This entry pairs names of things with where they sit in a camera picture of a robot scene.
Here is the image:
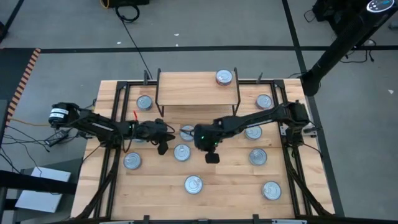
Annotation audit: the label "long black floor cable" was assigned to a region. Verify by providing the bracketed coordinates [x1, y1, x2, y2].
[114, 3, 153, 80]

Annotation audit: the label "yellow floor cable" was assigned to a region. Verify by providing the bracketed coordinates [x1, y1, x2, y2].
[6, 117, 52, 128]

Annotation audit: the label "black bar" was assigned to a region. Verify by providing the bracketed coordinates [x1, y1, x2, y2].
[0, 169, 78, 196]

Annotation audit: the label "black floor mat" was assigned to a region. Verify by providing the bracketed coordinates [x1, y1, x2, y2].
[0, 49, 35, 100]

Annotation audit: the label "blue white label tuna can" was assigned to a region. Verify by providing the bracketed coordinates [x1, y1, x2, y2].
[244, 126, 263, 141]
[136, 94, 154, 111]
[184, 175, 203, 195]
[179, 124, 196, 141]

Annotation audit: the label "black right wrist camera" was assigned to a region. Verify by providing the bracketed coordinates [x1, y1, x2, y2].
[205, 152, 221, 165]

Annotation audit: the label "dark grey connector box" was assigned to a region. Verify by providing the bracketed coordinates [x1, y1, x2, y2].
[76, 130, 102, 140]

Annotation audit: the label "red label seafood can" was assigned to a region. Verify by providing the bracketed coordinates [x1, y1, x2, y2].
[215, 68, 233, 86]
[123, 152, 142, 170]
[255, 93, 274, 111]

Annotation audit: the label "wooden shelf black metal legs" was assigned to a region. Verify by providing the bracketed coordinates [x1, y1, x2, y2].
[154, 67, 242, 118]

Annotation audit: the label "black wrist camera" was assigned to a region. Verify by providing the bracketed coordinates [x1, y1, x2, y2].
[205, 152, 221, 165]
[157, 141, 170, 156]

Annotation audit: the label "white flat box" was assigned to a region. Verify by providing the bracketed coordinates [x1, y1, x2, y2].
[14, 167, 72, 214]

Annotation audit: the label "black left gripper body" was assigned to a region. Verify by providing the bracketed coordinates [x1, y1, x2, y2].
[138, 118, 170, 146]

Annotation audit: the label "black box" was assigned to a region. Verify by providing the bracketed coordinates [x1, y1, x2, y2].
[107, 0, 150, 7]

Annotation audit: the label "black equipment case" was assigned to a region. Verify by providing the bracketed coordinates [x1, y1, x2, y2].
[312, 0, 343, 22]

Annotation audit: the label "orange black hazard tape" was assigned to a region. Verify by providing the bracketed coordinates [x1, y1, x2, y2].
[5, 48, 42, 127]

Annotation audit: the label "black aluminium table frame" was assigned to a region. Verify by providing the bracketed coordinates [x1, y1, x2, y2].
[70, 79, 336, 224]

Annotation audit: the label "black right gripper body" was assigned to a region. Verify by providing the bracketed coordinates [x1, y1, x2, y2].
[193, 123, 226, 152]

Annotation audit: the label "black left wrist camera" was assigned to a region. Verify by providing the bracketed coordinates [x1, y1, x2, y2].
[157, 141, 170, 156]

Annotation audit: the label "black power adapter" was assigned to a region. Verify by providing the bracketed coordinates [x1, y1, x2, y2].
[44, 129, 70, 147]

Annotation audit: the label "silver metal bracket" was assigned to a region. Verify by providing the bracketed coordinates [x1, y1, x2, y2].
[279, 124, 318, 138]

